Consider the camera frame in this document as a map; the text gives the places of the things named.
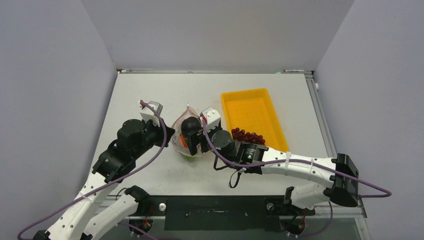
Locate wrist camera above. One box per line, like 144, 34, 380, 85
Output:
200, 106, 221, 132
139, 100, 163, 127

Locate yellow plastic tray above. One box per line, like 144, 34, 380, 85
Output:
221, 88, 289, 152

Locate purple cable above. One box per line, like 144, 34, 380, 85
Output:
17, 100, 168, 240
201, 115, 392, 238

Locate clear zip top bag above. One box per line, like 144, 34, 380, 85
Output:
170, 102, 202, 159

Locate green toy cabbage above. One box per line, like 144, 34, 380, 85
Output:
181, 155, 197, 162

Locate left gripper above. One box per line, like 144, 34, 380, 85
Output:
131, 116, 175, 159

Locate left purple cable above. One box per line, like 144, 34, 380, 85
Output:
17, 100, 168, 240

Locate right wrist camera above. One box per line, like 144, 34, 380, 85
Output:
200, 106, 221, 132

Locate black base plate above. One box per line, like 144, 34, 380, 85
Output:
130, 195, 316, 232

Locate dark red toy grapes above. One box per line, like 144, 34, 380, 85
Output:
230, 127, 266, 145

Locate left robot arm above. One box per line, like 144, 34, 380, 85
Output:
33, 119, 175, 240

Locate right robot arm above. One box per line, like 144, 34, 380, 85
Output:
182, 127, 359, 214

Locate orange toy pumpkin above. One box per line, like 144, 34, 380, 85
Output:
179, 134, 188, 148

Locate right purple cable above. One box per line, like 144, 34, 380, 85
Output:
201, 115, 392, 238

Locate aluminium frame rail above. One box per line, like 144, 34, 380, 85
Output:
117, 68, 368, 220

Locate purple toy eggplant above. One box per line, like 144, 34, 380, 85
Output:
180, 116, 202, 138

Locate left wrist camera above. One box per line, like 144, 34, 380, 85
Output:
139, 100, 163, 127

